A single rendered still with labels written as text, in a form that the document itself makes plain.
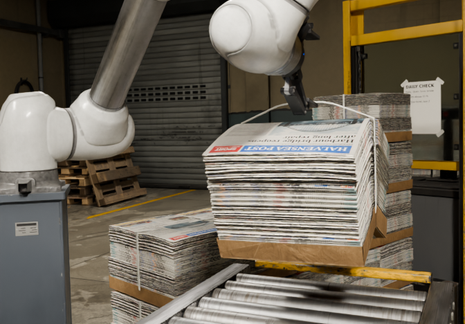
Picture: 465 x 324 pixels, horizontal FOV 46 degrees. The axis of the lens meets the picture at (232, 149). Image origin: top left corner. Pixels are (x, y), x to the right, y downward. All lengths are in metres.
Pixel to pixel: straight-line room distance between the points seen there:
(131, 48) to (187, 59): 8.20
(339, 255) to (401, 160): 1.69
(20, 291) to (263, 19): 1.09
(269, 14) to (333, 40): 8.03
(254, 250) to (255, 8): 0.49
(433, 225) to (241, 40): 2.54
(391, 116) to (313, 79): 6.28
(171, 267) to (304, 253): 0.73
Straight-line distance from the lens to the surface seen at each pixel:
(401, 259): 2.76
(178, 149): 9.75
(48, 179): 1.60
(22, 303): 1.64
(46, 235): 1.59
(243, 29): 0.80
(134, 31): 1.47
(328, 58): 8.84
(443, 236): 3.21
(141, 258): 1.85
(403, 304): 1.23
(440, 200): 3.19
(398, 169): 2.69
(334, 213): 1.01
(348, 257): 1.04
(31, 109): 1.59
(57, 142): 1.60
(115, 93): 1.58
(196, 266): 1.76
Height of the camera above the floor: 1.18
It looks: 3 degrees down
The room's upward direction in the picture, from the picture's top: 1 degrees counter-clockwise
